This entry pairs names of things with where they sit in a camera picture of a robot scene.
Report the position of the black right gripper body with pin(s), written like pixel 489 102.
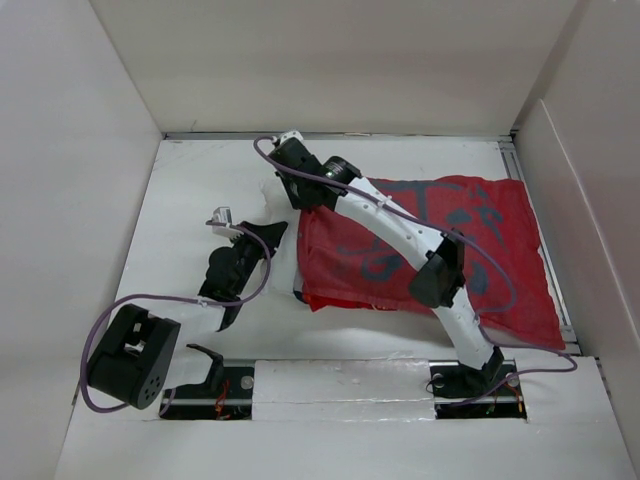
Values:
pixel 294 191

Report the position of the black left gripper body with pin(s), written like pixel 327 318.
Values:
pixel 248 247

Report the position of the red patterned pillowcase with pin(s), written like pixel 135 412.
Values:
pixel 344 265

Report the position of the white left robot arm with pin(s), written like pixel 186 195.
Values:
pixel 144 346

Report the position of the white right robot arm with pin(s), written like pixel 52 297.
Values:
pixel 435 254

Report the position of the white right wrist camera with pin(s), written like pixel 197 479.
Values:
pixel 286 136

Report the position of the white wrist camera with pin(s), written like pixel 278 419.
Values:
pixel 220 217
pixel 286 136

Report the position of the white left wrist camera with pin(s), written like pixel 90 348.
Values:
pixel 220 217

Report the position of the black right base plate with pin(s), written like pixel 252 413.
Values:
pixel 456 398

